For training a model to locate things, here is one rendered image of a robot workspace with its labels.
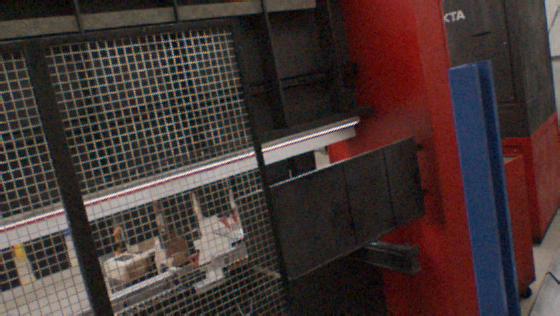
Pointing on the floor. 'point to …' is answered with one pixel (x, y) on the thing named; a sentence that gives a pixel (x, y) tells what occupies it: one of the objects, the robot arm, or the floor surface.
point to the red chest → (520, 223)
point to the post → (54, 134)
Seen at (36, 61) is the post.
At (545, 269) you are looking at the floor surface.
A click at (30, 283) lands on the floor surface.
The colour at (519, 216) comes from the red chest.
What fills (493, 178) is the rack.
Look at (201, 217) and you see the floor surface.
